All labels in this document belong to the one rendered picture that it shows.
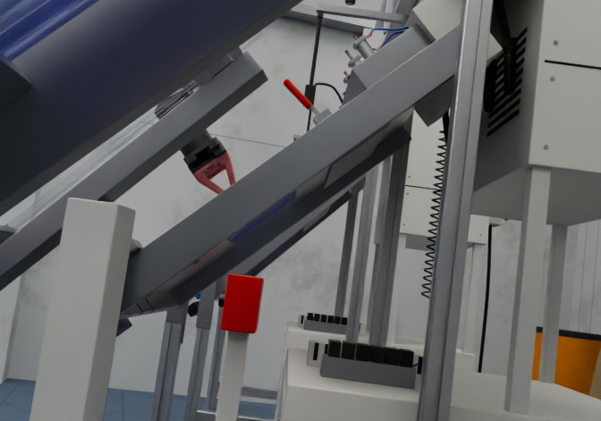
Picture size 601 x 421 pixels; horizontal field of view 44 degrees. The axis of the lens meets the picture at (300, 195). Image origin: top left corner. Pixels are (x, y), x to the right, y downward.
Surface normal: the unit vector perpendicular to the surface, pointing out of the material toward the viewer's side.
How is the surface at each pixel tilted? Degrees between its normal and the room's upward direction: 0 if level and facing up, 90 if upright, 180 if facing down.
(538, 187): 90
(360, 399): 90
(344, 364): 90
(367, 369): 90
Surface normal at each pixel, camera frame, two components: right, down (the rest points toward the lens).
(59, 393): -0.12, -0.14
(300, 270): 0.24, -0.09
